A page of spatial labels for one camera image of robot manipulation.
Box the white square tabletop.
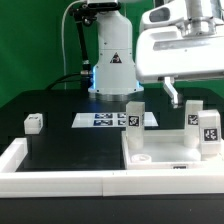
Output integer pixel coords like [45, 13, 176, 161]
[122, 129, 224, 170]

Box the white U-shaped obstacle fence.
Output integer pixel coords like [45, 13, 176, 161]
[0, 138, 224, 198]

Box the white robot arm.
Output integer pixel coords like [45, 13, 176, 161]
[87, 0, 224, 107]

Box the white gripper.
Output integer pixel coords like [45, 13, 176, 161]
[135, 26, 224, 109]

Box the white sheet with fiducial markers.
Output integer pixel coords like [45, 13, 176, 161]
[71, 112, 159, 129]

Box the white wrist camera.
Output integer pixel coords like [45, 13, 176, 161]
[139, 0, 186, 32]

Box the white cable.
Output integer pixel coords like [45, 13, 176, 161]
[60, 0, 88, 90]

